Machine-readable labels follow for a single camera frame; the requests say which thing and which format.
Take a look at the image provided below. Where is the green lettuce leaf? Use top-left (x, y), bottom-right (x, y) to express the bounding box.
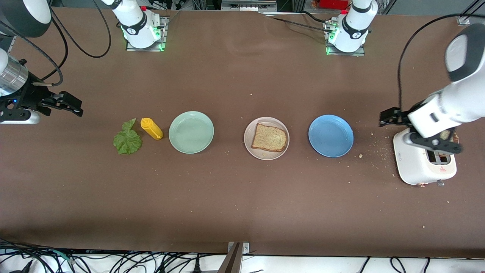
top-left (113, 118), bottom-right (143, 155)

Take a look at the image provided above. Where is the yellow mustard squeeze bottle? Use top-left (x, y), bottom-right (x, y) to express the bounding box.
top-left (140, 118), bottom-right (164, 140)

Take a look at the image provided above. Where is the brown bread slice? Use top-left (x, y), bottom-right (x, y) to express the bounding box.
top-left (251, 123), bottom-right (287, 153)
top-left (440, 128), bottom-right (460, 144)

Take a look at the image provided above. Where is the blue plate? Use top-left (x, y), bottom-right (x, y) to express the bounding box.
top-left (308, 115), bottom-right (354, 158)

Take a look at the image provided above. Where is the pale green plate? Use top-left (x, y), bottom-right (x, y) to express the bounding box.
top-left (169, 111), bottom-right (214, 154)

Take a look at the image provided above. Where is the beige plate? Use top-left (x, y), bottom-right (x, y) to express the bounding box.
top-left (244, 117), bottom-right (290, 161)

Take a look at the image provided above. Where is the white toaster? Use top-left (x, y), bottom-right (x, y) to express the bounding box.
top-left (393, 127), bottom-right (457, 187)

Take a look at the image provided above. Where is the aluminium corner profile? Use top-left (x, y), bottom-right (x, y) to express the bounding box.
top-left (457, 0), bottom-right (485, 26)

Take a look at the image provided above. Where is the red box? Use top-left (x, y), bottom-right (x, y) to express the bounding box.
top-left (313, 0), bottom-right (349, 10)

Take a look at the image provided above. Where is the grey metal box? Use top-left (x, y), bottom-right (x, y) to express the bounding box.
top-left (221, 0), bottom-right (277, 12)

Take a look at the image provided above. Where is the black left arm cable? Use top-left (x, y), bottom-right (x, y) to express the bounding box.
top-left (397, 14), bottom-right (485, 111)

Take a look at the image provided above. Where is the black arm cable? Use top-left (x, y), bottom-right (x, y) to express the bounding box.
top-left (397, 14), bottom-right (485, 111)
top-left (0, 0), bottom-right (112, 87)

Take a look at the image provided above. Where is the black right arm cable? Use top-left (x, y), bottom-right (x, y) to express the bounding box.
top-left (0, 0), bottom-right (112, 87)

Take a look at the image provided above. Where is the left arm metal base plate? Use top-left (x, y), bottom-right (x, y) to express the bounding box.
top-left (324, 19), bottom-right (366, 56)

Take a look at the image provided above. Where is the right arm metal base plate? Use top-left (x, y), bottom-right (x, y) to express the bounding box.
top-left (126, 15), bottom-right (169, 52)

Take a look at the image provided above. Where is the black base cable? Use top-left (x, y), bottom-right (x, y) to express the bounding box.
top-left (261, 11), bottom-right (334, 33)

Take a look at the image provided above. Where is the tangled black cable bundle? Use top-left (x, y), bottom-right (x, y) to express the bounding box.
top-left (0, 238), bottom-right (228, 273)

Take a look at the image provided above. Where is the aluminium profile with bracket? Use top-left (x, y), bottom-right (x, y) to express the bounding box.
top-left (218, 242), bottom-right (250, 273)

